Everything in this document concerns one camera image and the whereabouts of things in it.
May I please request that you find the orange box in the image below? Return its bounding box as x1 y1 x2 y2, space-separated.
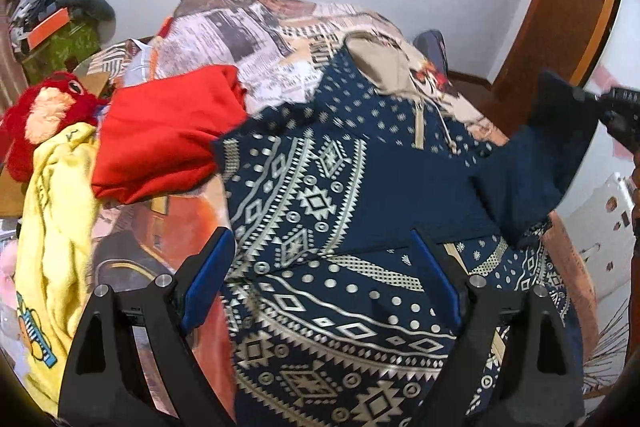
27 7 71 50

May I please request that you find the red plush toy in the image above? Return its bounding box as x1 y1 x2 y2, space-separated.
0 72 108 182

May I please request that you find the grey bag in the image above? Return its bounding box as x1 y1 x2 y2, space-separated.
414 29 448 80

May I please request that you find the wooden door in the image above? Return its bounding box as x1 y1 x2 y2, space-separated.
492 0 626 138

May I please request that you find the green box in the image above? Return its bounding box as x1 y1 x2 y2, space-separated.
20 19 103 85

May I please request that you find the printed bed sheet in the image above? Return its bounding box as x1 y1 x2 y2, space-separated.
87 0 601 427

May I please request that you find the yellow garment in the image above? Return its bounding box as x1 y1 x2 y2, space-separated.
15 124 101 418

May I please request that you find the grey neck pillow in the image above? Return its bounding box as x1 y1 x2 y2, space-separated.
55 0 117 38

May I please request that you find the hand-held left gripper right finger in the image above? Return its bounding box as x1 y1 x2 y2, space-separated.
407 227 586 427

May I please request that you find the navy patterned hoodie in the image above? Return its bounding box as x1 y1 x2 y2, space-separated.
212 32 601 427

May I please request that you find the red garment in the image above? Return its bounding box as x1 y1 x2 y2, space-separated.
91 64 251 202

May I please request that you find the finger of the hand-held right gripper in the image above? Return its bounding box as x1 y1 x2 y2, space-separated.
572 86 608 108

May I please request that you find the white plastic panel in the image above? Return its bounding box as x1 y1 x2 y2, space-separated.
555 174 638 303

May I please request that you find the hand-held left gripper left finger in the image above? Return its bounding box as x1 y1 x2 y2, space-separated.
57 227 238 427

